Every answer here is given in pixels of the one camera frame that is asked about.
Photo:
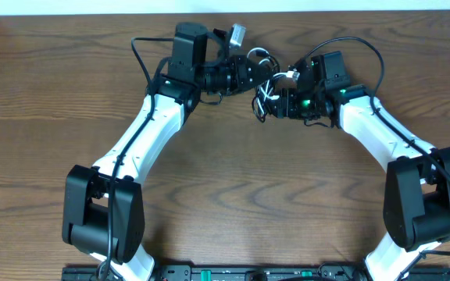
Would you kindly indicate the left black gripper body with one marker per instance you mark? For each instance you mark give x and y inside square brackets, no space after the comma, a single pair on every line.
[243,72]

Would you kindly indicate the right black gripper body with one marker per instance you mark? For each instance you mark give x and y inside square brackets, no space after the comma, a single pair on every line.
[305,106]

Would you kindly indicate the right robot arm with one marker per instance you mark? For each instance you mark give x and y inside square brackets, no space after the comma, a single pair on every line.
[416,208]

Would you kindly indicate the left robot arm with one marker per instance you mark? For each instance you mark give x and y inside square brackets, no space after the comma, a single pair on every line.
[103,212]

